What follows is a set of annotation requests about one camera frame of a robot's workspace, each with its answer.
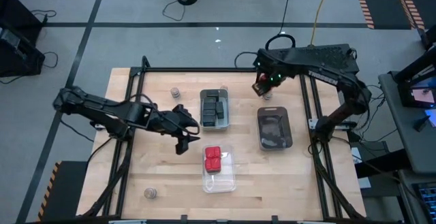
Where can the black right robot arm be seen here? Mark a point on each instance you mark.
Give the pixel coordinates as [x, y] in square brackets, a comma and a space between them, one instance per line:
[340, 77]

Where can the black keyboard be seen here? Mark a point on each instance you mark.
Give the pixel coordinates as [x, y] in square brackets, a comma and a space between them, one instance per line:
[425, 200]

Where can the black monitor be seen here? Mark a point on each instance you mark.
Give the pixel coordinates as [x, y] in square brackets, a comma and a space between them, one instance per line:
[408, 81]

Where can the black metal table frame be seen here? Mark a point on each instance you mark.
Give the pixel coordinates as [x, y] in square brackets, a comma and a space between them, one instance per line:
[221, 69]

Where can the white plastic bin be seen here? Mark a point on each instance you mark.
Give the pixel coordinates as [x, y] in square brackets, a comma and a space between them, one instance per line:
[225, 125]

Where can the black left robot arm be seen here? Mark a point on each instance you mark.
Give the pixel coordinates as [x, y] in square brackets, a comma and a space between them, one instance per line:
[102, 110]

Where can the grey desk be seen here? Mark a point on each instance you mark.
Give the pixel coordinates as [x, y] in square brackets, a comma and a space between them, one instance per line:
[402, 132]
[405, 196]

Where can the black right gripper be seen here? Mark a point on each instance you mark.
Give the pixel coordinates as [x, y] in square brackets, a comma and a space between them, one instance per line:
[272, 72]

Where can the black equipment box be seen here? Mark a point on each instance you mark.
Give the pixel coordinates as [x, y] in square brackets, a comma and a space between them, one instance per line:
[374, 162]

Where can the clear plastic bin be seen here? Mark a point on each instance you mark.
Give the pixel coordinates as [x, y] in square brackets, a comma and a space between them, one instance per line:
[219, 183]

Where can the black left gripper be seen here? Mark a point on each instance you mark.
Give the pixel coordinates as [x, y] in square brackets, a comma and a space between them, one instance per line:
[167, 125]

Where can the red-lidded smoked paprika tin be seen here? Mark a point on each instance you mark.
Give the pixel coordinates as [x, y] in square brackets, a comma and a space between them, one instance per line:
[213, 152]
[213, 165]
[262, 86]

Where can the black equipment rack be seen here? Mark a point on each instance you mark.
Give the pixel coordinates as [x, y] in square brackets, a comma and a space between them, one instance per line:
[17, 53]

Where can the black yellow-striped floor mat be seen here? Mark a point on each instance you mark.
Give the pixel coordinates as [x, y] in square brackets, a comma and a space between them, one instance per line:
[68, 190]

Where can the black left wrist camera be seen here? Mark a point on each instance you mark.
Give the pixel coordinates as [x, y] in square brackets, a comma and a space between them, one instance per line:
[181, 113]

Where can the green black-lidded pepper tin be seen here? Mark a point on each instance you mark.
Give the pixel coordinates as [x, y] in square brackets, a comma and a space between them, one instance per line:
[209, 113]
[208, 122]
[209, 106]
[210, 100]
[220, 110]
[213, 93]

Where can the dark translucent plastic bin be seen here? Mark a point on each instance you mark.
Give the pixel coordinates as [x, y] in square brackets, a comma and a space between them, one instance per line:
[274, 132]

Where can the black desk gadget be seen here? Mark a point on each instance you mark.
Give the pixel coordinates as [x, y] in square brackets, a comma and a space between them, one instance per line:
[421, 123]

